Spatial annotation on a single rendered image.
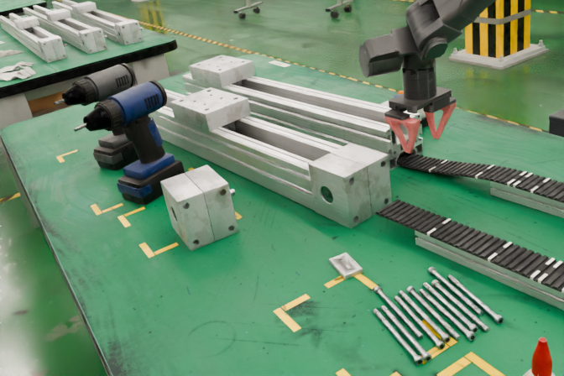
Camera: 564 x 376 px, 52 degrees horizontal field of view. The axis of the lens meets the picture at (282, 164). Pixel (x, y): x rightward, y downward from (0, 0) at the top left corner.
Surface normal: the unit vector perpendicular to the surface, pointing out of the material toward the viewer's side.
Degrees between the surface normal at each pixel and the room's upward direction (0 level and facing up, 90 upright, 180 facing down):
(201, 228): 90
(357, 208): 90
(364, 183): 90
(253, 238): 0
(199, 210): 90
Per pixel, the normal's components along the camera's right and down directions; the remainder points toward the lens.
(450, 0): -0.74, -0.07
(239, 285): -0.16, -0.90
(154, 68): 0.51, 0.29
